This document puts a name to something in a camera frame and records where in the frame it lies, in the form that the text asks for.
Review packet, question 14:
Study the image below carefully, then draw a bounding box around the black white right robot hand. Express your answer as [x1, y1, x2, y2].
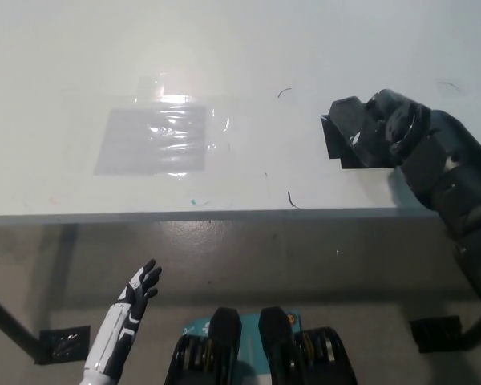
[328, 89, 420, 169]

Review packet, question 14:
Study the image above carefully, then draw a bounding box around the grey rectangular sheet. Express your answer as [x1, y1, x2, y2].
[94, 105, 208, 176]

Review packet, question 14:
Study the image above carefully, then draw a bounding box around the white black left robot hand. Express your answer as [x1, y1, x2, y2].
[83, 258, 164, 376]

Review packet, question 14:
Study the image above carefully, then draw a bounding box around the black tape mark patch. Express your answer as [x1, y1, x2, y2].
[319, 113, 388, 170]

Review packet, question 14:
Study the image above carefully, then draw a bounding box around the clear plastic film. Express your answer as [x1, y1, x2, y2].
[135, 75, 236, 180]

